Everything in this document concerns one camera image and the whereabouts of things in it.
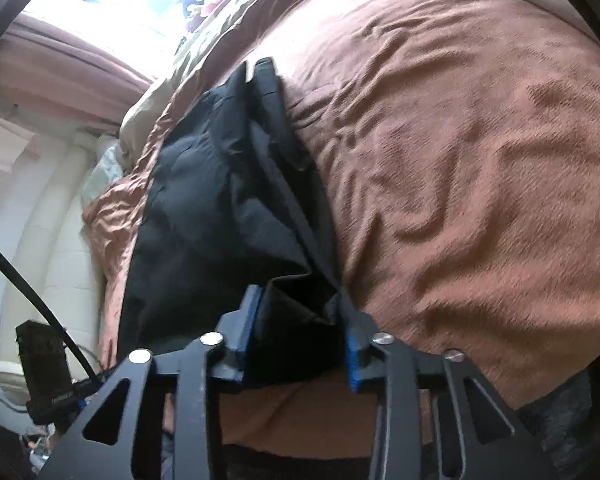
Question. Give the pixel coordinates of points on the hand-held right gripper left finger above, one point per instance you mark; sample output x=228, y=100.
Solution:
x=249, y=312

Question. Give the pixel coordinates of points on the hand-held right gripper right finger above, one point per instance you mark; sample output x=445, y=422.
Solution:
x=352, y=360

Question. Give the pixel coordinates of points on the black cargo pants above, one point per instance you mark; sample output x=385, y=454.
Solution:
x=220, y=220

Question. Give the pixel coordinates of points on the pile of colourful clothes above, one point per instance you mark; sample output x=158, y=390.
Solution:
x=210, y=0

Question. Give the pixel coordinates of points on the white pillow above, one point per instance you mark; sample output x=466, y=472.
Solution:
x=102, y=172

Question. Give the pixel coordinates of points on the person's grey-blue clothing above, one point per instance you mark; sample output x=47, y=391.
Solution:
x=565, y=425

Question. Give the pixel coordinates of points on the orange-brown bed sheet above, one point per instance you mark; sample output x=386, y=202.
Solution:
x=455, y=160

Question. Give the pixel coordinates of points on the beige duvet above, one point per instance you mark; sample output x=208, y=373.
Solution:
x=145, y=110

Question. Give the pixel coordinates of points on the pink curtain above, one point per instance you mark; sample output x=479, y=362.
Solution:
x=55, y=75

